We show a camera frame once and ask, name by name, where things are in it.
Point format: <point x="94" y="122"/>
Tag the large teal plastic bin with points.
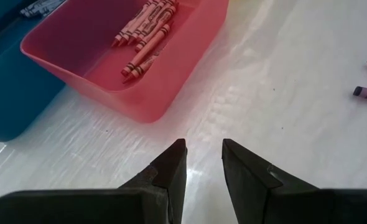
<point x="9" y="93"/>

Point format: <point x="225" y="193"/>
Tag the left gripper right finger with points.
<point x="295" y="205"/>

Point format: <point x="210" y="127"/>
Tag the small pink plastic bin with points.
<point x="171" y="77"/>

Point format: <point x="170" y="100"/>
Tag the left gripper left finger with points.
<point x="109" y="205"/>

